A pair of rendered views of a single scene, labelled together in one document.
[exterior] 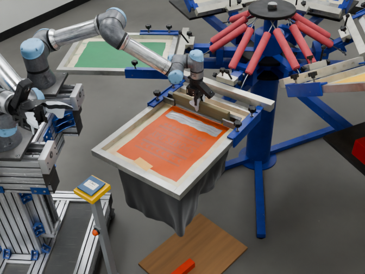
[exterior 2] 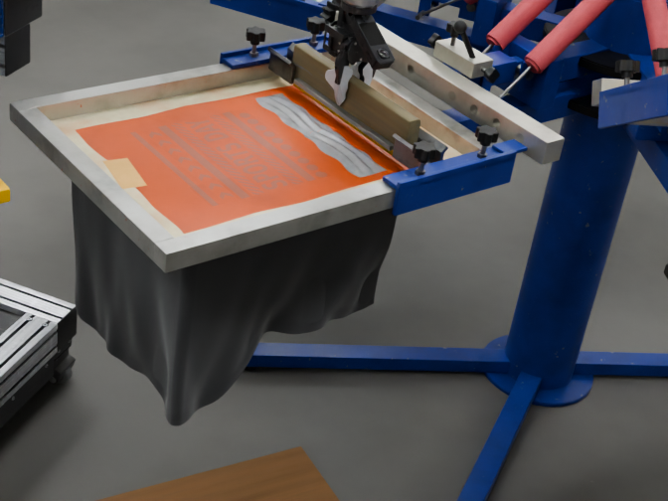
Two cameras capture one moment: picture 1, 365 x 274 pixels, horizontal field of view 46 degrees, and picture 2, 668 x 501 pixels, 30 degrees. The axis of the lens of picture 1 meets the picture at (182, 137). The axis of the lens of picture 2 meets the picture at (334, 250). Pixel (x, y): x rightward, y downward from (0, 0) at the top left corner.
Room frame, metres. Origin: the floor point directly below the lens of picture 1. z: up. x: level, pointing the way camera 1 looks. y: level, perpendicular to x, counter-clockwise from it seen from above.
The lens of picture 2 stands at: (-0.20, -0.54, 2.11)
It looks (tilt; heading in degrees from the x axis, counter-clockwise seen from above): 32 degrees down; 11
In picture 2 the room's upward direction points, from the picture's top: 9 degrees clockwise
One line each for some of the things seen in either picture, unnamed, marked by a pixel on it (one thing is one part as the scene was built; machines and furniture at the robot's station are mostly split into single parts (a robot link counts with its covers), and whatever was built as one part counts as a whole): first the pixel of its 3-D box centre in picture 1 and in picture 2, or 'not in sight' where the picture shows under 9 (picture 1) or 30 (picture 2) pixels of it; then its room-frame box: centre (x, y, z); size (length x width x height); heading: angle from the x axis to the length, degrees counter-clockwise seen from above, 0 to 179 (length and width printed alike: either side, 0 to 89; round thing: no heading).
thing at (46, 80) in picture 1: (39, 74); not in sight; (2.01, 0.74, 1.31); 0.15 x 0.15 x 0.10
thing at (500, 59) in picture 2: (231, 81); (477, 72); (2.33, -0.33, 1.02); 0.17 x 0.06 x 0.05; 142
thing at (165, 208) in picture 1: (149, 194); (126, 276); (1.65, 0.20, 0.74); 0.45 x 0.03 x 0.43; 52
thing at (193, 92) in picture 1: (195, 86); (352, 29); (2.07, -0.09, 1.16); 0.09 x 0.08 x 0.12; 52
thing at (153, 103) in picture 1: (165, 97); (282, 61); (2.24, 0.09, 0.97); 0.30 x 0.05 x 0.07; 142
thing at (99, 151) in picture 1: (178, 132); (263, 138); (1.88, 0.02, 0.97); 0.79 x 0.58 x 0.04; 142
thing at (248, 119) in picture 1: (244, 127); (448, 177); (1.90, -0.35, 0.97); 0.30 x 0.05 x 0.07; 142
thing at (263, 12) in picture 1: (264, 90); (592, 163); (2.72, -0.63, 0.67); 0.40 x 0.40 x 1.35
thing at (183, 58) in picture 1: (177, 62); not in sight; (2.05, 0.01, 1.31); 0.11 x 0.11 x 0.08; 84
